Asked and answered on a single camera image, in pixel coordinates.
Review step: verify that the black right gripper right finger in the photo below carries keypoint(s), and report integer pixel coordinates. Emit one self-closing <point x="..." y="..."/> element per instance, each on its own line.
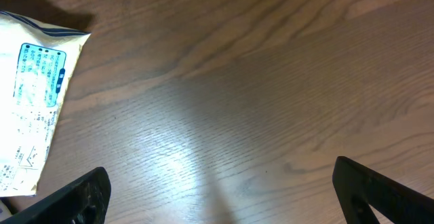
<point x="360" y="190"/>

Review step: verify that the white blue snack bag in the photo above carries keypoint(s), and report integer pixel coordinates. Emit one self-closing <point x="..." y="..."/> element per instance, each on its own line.
<point x="37" y="63"/>

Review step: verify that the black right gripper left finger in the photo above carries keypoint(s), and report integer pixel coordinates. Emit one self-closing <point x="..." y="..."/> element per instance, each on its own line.
<point x="83" y="201"/>

